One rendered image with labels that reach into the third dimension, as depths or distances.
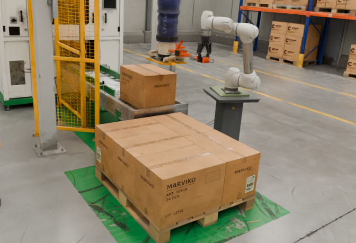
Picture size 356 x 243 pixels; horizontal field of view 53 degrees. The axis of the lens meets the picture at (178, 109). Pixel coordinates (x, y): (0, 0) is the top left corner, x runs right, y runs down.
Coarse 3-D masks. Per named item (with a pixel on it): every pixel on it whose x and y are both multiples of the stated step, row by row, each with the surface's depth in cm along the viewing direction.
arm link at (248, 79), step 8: (240, 24) 347; (248, 24) 344; (240, 32) 346; (248, 32) 342; (256, 32) 343; (248, 40) 348; (248, 48) 356; (248, 56) 362; (248, 64) 368; (248, 72) 374; (240, 80) 385; (248, 80) 377; (256, 80) 377; (248, 88) 385
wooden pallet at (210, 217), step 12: (96, 168) 349; (108, 180) 344; (120, 192) 308; (132, 204) 305; (228, 204) 296; (240, 204) 317; (252, 204) 316; (132, 216) 293; (144, 216) 292; (204, 216) 283; (216, 216) 291; (144, 228) 278; (156, 228) 261; (168, 228) 263; (156, 240) 264; (168, 240) 267
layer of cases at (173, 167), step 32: (96, 128) 336; (128, 128) 336; (160, 128) 341; (192, 128) 347; (96, 160) 347; (128, 160) 287; (160, 160) 274; (192, 160) 278; (224, 160) 282; (256, 160) 301; (128, 192) 295; (160, 192) 250; (192, 192) 267; (224, 192) 289; (160, 224) 257
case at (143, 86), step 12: (120, 72) 418; (132, 72) 393; (144, 72) 388; (156, 72) 392; (168, 72) 397; (120, 84) 422; (132, 84) 396; (144, 84) 375; (156, 84) 381; (168, 84) 390; (120, 96) 426; (132, 96) 400; (144, 96) 378; (156, 96) 385; (168, 96) 395; (144, 108) 381
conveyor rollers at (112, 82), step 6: (90, 72) 560; (102, 72) 562; (102, 78) 519; (108, 78) 522; (114, 78) 527; (108, 84) 494; (114, 84) 491; (114, 96) 435; (126, 102) 415; (132, 108) 400
